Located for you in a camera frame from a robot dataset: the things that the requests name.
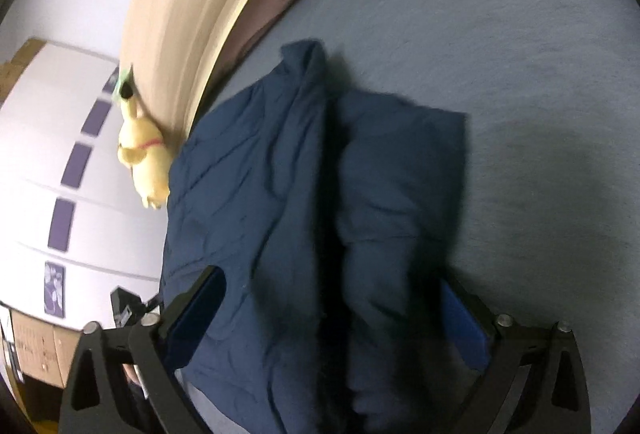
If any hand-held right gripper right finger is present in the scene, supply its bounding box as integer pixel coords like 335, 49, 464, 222
439, 276, 592, 434

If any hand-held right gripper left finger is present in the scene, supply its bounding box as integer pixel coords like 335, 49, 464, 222
59, 265, 227, 434

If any navy blue zip jacket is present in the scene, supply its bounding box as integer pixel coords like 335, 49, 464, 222
161, 39, 471, 434

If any person's left hand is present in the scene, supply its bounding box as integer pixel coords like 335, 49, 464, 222
122, 363, 147, 402

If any plain purple wardrobe panel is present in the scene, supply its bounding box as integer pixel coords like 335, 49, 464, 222
60, 143, 94, 189
81, 99, 112, 138
47, 197, 75, 251

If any yellow plush toy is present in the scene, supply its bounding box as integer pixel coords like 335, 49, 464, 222
117, 81, 172, 210

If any white wardrobe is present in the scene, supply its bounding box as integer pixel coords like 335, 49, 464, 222
0, 41, 166, 330

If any green leaf-shaped item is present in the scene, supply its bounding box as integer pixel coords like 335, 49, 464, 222
112, 66, 134, 98

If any bed with grey sheet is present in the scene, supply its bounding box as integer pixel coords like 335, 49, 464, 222
185, 0, 636, 434

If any beige bamboo mat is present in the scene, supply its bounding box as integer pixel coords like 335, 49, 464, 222
121, 0, 318, 150

